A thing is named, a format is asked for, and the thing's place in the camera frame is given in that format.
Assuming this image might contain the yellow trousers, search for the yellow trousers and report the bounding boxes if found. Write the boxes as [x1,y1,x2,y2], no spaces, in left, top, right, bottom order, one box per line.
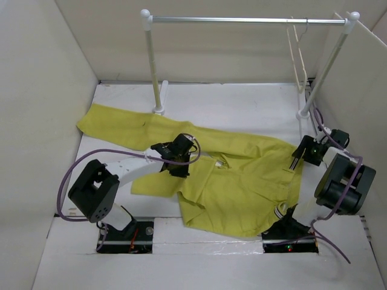
[77,104,303,237]

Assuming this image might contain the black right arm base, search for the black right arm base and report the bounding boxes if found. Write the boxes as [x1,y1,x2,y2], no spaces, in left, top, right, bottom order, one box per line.
[261,218,319,254]

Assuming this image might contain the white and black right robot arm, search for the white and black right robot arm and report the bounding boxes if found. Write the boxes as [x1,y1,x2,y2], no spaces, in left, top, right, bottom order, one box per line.
[279,127,376,238]

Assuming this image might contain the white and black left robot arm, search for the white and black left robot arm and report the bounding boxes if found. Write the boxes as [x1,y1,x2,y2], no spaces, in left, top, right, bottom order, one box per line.
[68,134,201,240]

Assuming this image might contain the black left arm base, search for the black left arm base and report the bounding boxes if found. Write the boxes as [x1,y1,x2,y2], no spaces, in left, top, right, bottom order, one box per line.
[96,219,154,254]

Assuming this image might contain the beige trouser hanger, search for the beige trouser hanger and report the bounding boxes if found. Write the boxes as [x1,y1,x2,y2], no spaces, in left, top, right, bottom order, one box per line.
[286,24,308,94]

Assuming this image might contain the white foam block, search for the white foam block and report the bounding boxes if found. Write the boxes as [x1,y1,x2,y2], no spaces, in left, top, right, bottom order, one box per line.
[152,217,264,256]

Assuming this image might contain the white clothes rack with metal bar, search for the white clothes rack with metal bar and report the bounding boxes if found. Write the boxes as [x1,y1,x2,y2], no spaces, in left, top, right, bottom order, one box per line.
[140,8,360,143]

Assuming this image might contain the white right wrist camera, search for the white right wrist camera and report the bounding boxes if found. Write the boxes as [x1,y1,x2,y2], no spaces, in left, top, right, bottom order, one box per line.
[314,127,331,144]

